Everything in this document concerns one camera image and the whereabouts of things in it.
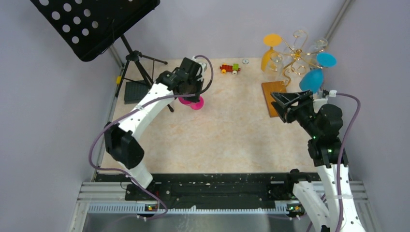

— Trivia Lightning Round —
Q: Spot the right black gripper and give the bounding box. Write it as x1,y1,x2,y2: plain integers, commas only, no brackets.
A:
270,89,321,138

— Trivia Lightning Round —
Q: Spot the blue wine glass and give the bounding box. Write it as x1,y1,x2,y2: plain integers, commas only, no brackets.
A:
299,53,337,93

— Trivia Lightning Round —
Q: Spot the colourful toy train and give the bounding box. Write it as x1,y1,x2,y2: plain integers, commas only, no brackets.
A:
220,63,241,75

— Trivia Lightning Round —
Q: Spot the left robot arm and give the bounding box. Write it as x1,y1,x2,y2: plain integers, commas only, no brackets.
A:
104,58,207,200

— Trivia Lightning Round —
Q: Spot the pink wine glass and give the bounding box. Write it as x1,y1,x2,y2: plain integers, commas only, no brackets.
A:
178,96,205,110

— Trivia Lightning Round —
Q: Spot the black foot pedal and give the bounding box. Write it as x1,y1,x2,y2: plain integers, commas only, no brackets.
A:
124,81,150,104

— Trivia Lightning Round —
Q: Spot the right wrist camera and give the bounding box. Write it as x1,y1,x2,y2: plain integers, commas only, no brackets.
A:
322,89,337,98

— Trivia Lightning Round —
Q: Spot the clear wine glass right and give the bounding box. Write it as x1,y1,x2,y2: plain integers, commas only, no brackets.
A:
307,37,328,59

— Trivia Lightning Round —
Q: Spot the yellow wine glass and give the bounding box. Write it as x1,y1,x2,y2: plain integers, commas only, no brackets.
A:
261,33,282,72

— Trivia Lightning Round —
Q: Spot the black perforated music stand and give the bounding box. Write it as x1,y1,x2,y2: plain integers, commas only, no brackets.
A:
32,0,167,96

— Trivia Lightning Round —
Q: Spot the aluminium frame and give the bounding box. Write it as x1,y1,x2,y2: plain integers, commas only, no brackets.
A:
68,181,379,232

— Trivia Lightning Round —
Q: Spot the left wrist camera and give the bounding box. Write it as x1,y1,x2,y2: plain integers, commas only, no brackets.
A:
192,56,208,76

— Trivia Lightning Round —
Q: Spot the gold wine glass rack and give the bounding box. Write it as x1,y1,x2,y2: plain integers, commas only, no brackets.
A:
261,36,319,118

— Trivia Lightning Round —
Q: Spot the clear wine glass front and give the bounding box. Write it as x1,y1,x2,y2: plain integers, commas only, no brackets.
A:
264,52,283,79

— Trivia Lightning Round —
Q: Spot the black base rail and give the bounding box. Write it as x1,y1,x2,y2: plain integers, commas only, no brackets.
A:
96,172,321,211

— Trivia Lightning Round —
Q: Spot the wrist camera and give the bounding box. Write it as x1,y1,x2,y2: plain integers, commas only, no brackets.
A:
322,89,337,98
192,56,208,76

